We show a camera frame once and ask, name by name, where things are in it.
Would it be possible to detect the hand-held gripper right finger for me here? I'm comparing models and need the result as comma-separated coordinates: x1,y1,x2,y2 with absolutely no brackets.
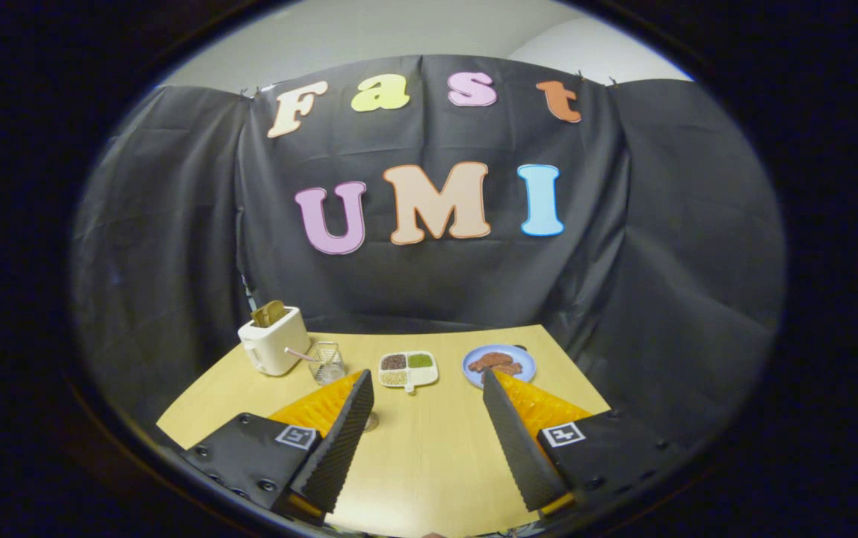
482,368,688,525

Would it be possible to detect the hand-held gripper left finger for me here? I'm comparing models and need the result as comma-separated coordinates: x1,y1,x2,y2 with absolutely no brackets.
179,368,376,526

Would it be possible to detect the wooden table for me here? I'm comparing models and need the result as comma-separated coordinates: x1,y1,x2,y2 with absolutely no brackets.
156,324,611,538

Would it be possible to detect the light blue plate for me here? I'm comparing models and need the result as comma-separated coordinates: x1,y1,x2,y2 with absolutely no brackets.
462,344,537,389

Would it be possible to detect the white divided bean tray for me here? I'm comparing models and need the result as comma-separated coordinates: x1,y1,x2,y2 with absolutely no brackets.
378,350,439,393

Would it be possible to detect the white toaster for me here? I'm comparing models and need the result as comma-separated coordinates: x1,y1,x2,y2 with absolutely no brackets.
238,306,312,377

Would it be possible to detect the brown toast slice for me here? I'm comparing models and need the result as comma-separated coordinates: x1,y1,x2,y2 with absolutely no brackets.
252,300,288,328

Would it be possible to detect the black backdrop cloth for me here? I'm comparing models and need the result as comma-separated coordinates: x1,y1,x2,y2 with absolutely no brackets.
70,54,786,449

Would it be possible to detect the small wire basket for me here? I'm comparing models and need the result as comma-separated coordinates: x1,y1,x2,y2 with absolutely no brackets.
308,341,346,386

